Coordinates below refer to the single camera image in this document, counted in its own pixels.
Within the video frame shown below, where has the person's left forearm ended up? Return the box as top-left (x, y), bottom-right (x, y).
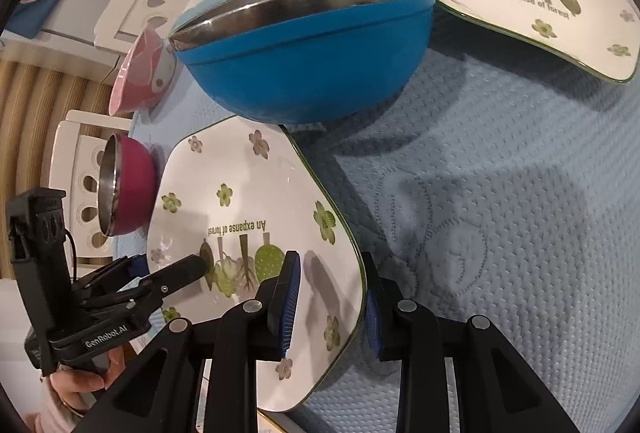
top-left (36, 383), bottom-right (88, 433)

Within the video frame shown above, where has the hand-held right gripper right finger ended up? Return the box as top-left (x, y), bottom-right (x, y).
top-left (360, 251), bottom-right (583, 433)

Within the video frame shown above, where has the person's left hand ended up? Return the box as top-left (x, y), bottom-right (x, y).
top-left (49, 345), bottom-right (126, 414)

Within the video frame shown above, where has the white chair with teardrop holes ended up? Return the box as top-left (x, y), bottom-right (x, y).
top-left (48, 110), bottom-right (151, 274)
top-left (94, 0), bottom-right (223, 64)

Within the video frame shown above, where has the magenta steel-lined bowl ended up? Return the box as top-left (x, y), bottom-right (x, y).
top-left (96, 133), bottom-right (160, 237)

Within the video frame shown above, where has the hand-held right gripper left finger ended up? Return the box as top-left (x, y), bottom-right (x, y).
top-left (75, 250), bottom-right (302, 433)

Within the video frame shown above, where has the pink ceramic bowl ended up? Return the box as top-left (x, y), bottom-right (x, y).
top-left (109, 24), bottom-right (177, 116)

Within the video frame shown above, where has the blue steel-lined bowl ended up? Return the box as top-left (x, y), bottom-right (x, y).
top-left (169, 0), bottom-right (437, 125)

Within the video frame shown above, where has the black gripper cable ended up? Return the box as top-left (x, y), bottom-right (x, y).
top-left (65, 229), bottom-right (78, 281)

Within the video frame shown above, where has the light blue quilted mat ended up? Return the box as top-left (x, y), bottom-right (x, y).
top-left (117, 0), bottom-right (640, 433)

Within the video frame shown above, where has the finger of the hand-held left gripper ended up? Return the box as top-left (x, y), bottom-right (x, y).
top-left (127, 254), bottom-right (209, 311)
top-left (74, 255), bottom-right (147, 296)

